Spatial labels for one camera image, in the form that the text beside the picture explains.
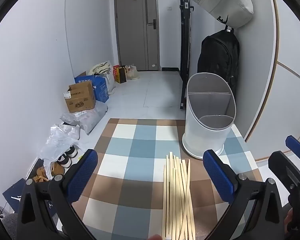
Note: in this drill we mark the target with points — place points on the white grey utensil holder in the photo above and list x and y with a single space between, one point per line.
205 137

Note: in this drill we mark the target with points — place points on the yellow black paper bag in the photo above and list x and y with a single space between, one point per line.
121 75

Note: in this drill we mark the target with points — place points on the pile of wooden chopsticks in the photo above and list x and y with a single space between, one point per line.
176 192

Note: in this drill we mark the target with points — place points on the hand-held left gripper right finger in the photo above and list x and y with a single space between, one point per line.
217 177

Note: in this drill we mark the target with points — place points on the dark blue shoe box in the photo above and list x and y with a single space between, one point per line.
13 197

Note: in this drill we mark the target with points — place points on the black backpack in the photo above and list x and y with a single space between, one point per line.
217 55

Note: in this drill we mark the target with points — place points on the white sack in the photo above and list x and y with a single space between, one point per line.
109 80

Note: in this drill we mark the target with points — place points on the person's right hand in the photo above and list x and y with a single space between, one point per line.
288 221

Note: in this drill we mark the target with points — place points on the black metal rack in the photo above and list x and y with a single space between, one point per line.
183 55

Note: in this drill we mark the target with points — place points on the translucent plastic bag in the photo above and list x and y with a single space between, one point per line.
133 72

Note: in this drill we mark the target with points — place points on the beige fabric bag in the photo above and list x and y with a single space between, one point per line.
225 0

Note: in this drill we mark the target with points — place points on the blue cardboard box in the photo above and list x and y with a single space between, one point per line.
101 88

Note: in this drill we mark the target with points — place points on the brown cardboard box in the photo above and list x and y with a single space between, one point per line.
81 100

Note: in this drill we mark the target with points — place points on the grey door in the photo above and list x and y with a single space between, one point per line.
132 30

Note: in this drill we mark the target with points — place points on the beige clothes pile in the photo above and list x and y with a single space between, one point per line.
98 67

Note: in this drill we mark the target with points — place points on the brown shoe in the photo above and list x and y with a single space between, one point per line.
55 168
40 174

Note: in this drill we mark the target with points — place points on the white panel with wooden trim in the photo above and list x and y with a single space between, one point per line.
290 92

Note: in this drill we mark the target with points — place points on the white sneaker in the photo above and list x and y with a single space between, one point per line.
65 160
74 152

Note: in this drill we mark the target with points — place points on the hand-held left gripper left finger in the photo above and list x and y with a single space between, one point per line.
82 175

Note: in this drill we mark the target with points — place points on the clear plastic bag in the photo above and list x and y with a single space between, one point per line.
57 140

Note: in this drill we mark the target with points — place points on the grey plastic mailer bags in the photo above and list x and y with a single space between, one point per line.
92 117

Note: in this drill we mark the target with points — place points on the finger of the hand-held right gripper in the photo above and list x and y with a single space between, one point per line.
297 147
281 162

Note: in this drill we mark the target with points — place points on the red bag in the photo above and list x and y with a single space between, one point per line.
115 70

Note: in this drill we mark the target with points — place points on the checked tablecloth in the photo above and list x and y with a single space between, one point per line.
137 160

